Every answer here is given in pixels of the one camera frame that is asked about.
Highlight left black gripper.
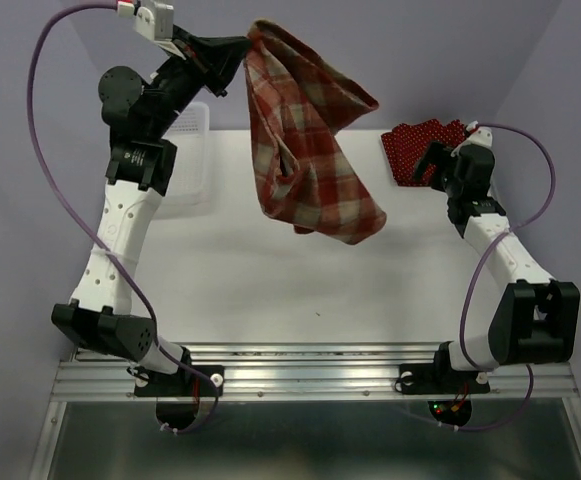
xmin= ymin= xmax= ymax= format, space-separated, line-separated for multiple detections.
xmin=147 ymin=24 xmax=249 ymax=137

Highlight red cream plaid skirt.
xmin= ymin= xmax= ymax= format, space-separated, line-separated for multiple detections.
xmin=244 ymin=19 xmax=387 ymax=245

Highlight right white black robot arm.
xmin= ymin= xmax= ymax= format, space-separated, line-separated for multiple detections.
xmin=414 ymin=142 xmax=580 ymax=390

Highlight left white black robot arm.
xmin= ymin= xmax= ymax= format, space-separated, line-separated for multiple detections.
xmin=51 ymin=29 xmax=251 ymax=394

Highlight white plastic basket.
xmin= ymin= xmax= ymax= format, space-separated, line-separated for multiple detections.
xmin=158 ymin=101 xmax=210 ymax=217

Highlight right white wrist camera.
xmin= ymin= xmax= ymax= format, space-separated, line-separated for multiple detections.
xmin=451 ymin=121 xmax=493 ymax=157

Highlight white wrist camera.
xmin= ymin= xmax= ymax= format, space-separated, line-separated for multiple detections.
xmin=116 ymin=0 xmax=184 ymax=58
xmin=451 ymin=121 xmax=493 ymax=157

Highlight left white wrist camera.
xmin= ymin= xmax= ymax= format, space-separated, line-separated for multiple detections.
xmin=116 ymin=0 xmax=184 ymax=58

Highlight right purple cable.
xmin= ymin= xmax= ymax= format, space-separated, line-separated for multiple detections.
xmin=402 ymin=122 xmax=557 ymax=432

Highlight purple cable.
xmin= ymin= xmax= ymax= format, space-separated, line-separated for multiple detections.
xmin=402 ymin=122 xmax=557 ymax=432
xmin=27 ymin=1 xmax=219 ymax=435

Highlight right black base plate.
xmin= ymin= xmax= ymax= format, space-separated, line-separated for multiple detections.
xmin=394 ymin=362 xmax=491 ymax=396

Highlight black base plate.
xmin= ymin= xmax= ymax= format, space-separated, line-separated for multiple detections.
xmin=126 ymin=366 xmax=215 ymax=398
xmin=394 ymin=362 xmax=491 ymax=396

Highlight aluminium rail frame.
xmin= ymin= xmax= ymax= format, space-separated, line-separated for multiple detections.
xmin=29 ymin=127 xmax=581 ymax=480

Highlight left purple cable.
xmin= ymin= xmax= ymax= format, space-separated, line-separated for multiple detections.
xmin=27 ymin=1 xmax=219 ymax=435

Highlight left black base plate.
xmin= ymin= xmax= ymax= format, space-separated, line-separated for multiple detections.
xmin=126 ymin=366 xmax=215 ymax=398

